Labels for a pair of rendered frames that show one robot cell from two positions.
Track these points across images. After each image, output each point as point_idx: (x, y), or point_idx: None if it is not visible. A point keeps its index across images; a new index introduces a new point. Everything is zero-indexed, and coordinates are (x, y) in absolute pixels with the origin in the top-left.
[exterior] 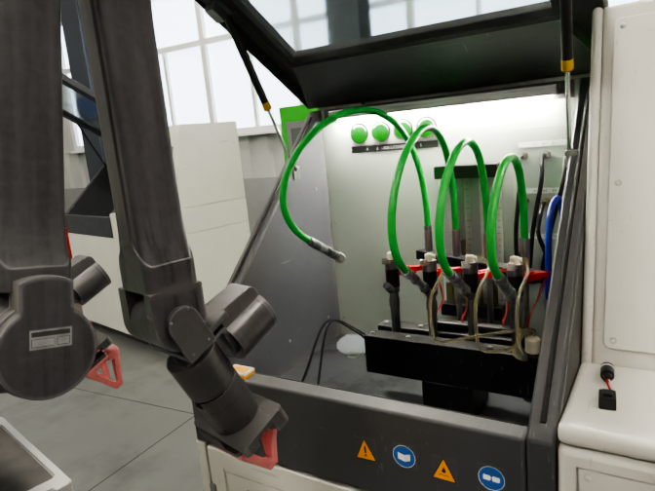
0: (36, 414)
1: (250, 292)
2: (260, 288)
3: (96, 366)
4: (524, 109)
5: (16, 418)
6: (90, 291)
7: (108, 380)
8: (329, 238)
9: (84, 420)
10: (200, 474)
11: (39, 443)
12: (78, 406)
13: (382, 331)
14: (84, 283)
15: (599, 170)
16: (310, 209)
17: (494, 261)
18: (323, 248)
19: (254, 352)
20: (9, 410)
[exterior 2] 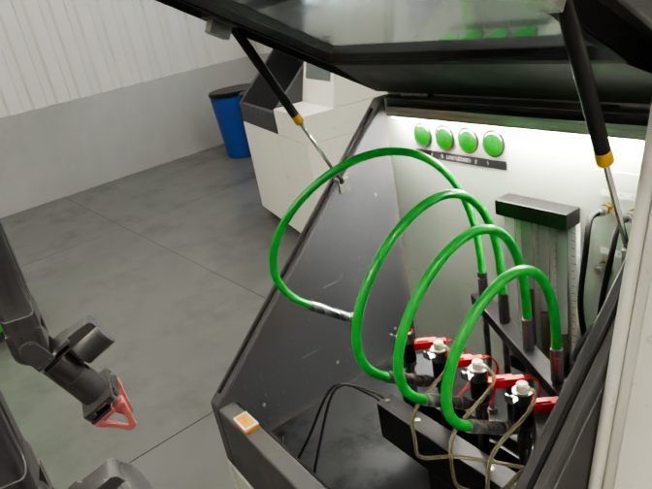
0: (206, 309)
1: (114, 481)
2: (294, 318)
3: (103, 418)
4: (612, 146)
5: (190, 311)
6: (92, 354)
7: (120, 425)
8: (398, 244)
9: (242, 323)
10: None
11: (203, 342)
12: (240, 308)
13: (398, 402)
14: (85, 348)
15: (633, 313)
16: (367, 220)
17: (450, 421)
18: (327, 313)
19: (288, 380)
20: (186, 302)
